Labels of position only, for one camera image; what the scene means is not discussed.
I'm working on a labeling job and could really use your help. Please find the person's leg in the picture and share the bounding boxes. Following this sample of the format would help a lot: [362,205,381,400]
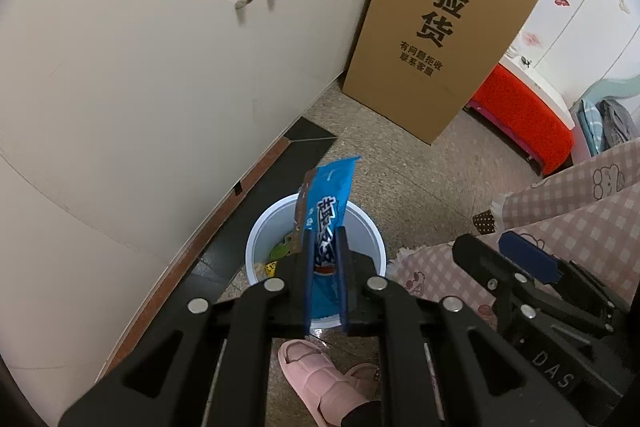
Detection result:
[340,399,387,427]

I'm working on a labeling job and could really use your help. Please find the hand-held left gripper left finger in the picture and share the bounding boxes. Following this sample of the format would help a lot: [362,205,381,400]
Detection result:
[59,227,313,427]

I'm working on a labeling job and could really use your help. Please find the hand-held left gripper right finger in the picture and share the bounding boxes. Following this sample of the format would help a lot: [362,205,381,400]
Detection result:
[335,226,586,427]

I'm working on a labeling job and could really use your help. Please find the grey quilt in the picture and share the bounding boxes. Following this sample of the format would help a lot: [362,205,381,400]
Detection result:
[597,98,638,148]

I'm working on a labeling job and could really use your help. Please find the green felt piece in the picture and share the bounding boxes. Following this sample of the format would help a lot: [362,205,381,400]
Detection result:
[270,231,300,259]

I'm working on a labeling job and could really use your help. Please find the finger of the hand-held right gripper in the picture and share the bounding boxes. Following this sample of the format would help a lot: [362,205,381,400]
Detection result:
[451,233,532,304]
[498,231,621,319]

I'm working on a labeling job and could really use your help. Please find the pink checked tablecloth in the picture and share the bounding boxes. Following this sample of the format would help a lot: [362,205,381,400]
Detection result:
[387,139,640,323]

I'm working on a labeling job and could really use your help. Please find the blue snack packet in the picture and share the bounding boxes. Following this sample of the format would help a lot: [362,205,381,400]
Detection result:
[298,156,362,323]

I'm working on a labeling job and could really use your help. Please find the large cardboard box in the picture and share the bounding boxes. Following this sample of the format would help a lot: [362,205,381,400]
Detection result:
[341,0,551,145]

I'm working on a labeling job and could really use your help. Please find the white low cabinet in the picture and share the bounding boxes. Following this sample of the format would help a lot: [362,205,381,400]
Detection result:
[0,0,403,388]

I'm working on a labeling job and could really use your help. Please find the red white low bench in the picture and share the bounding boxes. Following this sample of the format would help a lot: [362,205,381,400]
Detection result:
[465,54,576,178]

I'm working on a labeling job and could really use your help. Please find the pale blue plastic bin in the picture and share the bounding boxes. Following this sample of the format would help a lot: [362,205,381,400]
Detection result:
[245,194,387,333]

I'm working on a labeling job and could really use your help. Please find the pink slipper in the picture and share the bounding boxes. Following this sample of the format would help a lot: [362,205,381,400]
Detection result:
[345,362,382,397]
[277,339,371,427]

